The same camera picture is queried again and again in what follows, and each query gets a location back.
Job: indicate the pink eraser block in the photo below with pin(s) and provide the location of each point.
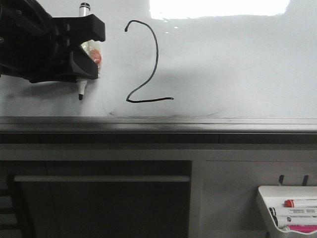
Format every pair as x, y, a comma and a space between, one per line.
302, 229

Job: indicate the white black whiteboard marker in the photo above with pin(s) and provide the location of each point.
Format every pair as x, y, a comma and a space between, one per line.
84, 10

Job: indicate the black left hook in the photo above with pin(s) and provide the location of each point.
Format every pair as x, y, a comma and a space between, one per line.
280, 180

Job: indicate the red capped marker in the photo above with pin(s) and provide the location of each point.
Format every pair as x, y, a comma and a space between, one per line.
296, 203

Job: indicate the black capped marker lower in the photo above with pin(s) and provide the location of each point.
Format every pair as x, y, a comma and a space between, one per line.
283, 221

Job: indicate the grey whiteboard ledge tray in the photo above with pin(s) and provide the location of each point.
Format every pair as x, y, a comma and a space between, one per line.
196, 130

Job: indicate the white marker holder tray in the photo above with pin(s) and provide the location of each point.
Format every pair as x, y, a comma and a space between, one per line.
274, 196

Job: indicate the black capped marker upper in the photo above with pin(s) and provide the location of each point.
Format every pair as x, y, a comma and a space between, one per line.
300, 212

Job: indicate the white horizontal bar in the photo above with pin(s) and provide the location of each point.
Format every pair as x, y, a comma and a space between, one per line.
101, 179

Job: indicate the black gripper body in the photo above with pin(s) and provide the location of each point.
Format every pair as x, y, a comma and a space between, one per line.
33, 43

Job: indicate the black right hook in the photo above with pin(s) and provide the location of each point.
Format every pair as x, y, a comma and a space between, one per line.
305, 180

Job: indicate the black capped marker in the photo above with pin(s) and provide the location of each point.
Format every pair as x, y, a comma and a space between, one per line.
283, 221
300, 212

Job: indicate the black hook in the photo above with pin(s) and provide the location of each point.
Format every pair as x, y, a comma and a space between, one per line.
305, 180
280, 180

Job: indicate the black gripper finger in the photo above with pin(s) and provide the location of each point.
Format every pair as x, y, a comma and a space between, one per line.
71, 32
75, 65

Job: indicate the red magnet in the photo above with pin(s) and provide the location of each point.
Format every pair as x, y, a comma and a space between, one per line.
93, 50

